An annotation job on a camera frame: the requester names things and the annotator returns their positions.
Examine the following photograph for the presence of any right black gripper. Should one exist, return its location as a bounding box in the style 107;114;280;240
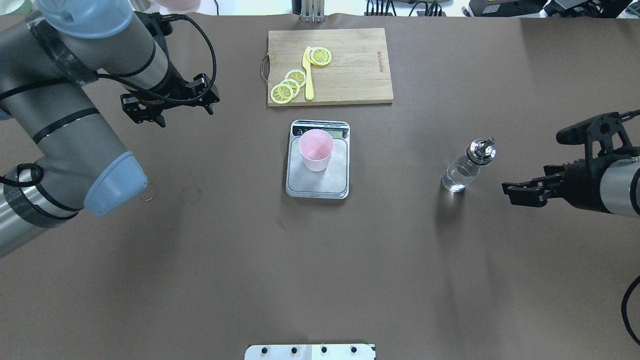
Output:
502;155;621;212

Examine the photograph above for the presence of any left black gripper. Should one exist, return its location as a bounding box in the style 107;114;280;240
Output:
121;61;221;128

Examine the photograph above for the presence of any clear glass sauce bottle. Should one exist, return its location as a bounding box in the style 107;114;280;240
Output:
440;136;497;193

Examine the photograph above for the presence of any pink plastic cup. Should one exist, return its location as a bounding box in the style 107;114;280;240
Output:
298;129;334;173

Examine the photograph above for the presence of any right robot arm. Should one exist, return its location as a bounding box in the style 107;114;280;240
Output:
502;155;639;218

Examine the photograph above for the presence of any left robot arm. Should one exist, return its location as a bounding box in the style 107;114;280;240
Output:
1;0;220;256

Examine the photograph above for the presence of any grey digital kitchen scale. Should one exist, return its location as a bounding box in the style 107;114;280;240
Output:
285;120;351;199

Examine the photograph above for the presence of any yellow plastic knife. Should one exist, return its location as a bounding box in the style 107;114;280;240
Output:
301;46;315;101

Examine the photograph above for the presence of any lemon slice by knife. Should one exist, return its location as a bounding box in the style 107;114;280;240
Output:
307;47;333;66

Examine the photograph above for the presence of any bamboo cutting board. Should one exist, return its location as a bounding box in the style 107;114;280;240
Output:
267;28;394;107

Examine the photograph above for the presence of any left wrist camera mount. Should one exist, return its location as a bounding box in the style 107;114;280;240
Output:
134;11;173;57

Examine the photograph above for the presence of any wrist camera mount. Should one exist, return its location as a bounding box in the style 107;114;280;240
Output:
134;11;173;57
555;110;639;160

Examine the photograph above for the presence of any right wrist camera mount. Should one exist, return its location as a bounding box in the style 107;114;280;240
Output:
555;110;639;160

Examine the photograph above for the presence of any lemon slice near handle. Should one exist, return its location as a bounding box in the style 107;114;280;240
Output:
270;83;296;105

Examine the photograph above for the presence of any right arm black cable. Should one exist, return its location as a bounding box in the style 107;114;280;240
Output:
621;275;640;347

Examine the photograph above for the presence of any aluminium frame post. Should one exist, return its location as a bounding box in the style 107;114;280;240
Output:
300;0;326;23

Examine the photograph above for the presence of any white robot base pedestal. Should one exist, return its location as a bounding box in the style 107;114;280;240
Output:
244;343;378;360

